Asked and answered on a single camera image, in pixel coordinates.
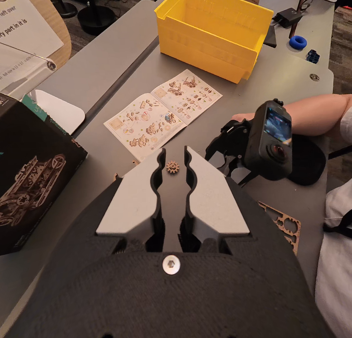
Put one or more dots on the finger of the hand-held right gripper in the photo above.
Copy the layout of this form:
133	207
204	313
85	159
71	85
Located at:
240	171

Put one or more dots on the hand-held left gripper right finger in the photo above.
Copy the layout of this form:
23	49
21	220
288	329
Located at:
217	206

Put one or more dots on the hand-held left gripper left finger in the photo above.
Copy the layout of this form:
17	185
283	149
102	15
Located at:
129	206

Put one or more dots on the wooden gear with round hub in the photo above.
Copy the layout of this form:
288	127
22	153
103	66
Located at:
168	167

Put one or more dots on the thin wooden laser-cut sheet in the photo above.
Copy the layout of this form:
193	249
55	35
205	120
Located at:
288	233

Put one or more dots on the person's right forearm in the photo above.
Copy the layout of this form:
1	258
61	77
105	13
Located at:
313	115

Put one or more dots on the black model kit box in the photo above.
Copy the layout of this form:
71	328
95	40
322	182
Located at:
33	140

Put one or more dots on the person's right hand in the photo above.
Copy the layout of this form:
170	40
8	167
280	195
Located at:
243	117

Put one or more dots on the round desk grommet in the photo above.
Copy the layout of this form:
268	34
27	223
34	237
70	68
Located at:
315	77

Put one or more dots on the assembly instruction booklet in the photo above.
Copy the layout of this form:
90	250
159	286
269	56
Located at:
165	115

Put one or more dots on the small dark blue object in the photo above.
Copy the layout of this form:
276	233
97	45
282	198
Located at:
313	58

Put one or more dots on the yellow plastic bin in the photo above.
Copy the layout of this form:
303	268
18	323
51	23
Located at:
209	54

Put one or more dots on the white rounded board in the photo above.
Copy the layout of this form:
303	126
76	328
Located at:
63	115

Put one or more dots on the black power adapter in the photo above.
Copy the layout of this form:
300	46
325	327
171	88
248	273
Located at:
287	17

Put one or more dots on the person's white shirt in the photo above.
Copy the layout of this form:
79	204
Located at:
338	261

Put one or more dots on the brown rod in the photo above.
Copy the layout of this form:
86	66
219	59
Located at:
298	10

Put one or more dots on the black floor stand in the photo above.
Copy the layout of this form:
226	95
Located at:
96	21

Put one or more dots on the black round stand base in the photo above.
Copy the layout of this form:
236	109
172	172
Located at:
68	12

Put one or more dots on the clear sign holder with paper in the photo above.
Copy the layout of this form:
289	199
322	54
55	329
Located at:
24	21

